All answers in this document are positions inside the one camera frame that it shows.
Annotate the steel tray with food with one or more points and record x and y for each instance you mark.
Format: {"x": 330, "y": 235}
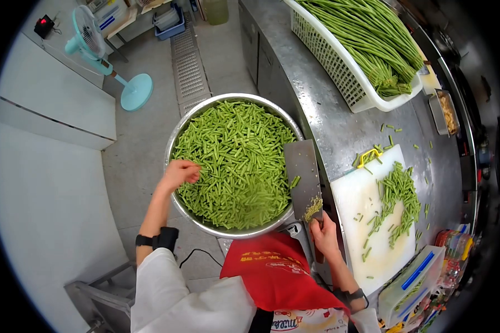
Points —
{"x": 446, "y": 112}

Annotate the person's left fingers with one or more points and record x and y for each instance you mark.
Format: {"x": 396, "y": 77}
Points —
{"x": 191, "y": 171}

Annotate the large steel bowl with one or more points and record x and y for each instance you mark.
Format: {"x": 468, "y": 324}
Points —
{"x": 216, "y": 231}

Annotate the metal floor drain grate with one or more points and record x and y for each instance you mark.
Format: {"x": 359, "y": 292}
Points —
{"x": 189, "y": 70}

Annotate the yellow-green plastic canister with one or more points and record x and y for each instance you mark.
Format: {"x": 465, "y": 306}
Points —
{"x": 216, "y": 10}

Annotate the blue plastic crate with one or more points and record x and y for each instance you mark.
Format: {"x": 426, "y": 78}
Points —
{"x": 171, "y": 26}

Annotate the person's right thumb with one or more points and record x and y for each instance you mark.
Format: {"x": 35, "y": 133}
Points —
{"x": 314, "y": 231}

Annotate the pile of chopped bean pieces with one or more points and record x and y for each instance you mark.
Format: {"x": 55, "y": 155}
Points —
{"x": 400, "y": 191}

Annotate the heap of cut green beans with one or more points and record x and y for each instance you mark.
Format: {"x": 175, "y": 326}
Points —
{"x": 233, "y": 162}

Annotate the person's right fingers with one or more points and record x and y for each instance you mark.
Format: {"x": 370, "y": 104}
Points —
{"x": 328, "y": 220}

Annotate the person's body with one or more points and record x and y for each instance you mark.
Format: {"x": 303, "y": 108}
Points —
{"x": 200, "y": 304}

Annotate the black device with red light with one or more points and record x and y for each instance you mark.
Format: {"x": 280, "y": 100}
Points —
{"x": 44, "y": 26}

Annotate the person's left hand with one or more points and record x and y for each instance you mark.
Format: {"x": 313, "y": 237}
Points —
{"x": 177, "y": 172}

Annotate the group of seasoning containers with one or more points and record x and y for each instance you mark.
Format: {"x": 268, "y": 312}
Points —
{"x": 454, "y": 249}

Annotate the white chest cabinet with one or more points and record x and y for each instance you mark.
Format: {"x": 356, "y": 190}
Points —
{"x": 54, "y": 91}

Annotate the person's right hand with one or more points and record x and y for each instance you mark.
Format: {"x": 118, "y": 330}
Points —
{"x": 327, "y": 239}

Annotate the steel cleaver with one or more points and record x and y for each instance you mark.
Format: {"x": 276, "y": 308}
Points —
{"x": 303, "y": 175}

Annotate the yellow plastic hook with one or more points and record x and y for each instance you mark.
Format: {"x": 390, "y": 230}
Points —
{"x": 364, "y": 156}

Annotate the steel kitchen counter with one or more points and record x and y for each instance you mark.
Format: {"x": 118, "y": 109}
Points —
{"x": 329, "y": 120}

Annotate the steel frame stand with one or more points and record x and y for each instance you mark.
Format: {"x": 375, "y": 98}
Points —
{"x": 104, "y": 299}

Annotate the scattered bean bits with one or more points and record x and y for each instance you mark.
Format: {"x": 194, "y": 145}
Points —
{"x": 389, "y": 126}

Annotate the black wrist band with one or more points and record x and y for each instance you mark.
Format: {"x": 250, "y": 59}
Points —
{"x": 164, "y": 238}
{"x": 354, "y": 296}

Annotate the white plastic basket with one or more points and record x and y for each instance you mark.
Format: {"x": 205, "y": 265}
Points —
{"x": 337, "y": 66}

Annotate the teal standing fan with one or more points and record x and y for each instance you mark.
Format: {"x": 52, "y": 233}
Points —
{"x": 135, "y": 89}

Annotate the bundle of long green beans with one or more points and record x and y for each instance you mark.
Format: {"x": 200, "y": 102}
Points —
{"x": 371, "y": 37}

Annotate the white cutting board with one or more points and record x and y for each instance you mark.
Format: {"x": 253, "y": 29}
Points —
{"x": 358, "y": 199}

